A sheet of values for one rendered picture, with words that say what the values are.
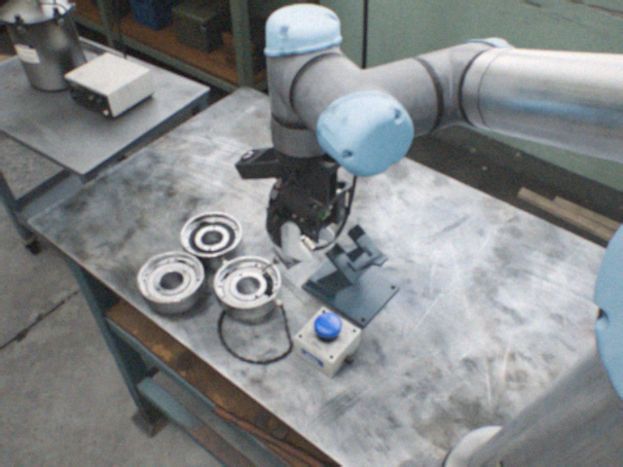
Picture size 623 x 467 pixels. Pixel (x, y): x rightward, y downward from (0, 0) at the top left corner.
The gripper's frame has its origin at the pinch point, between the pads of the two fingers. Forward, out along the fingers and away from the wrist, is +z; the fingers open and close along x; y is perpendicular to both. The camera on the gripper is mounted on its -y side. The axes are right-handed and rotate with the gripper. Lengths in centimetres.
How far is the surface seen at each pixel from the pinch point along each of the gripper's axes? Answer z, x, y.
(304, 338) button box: 8.7, -6.5, 7.3
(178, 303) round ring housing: 9.8, -13.4, -12.2
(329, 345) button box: 8.7, -5.2, 11.0
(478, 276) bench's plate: 13.2, 23.7, 20.4
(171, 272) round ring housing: 10.7, -9.6, -18.3
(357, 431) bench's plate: 13.1, -11.2, 20.6
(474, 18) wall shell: 35, 156, -45
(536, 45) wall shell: 38, 157, -19
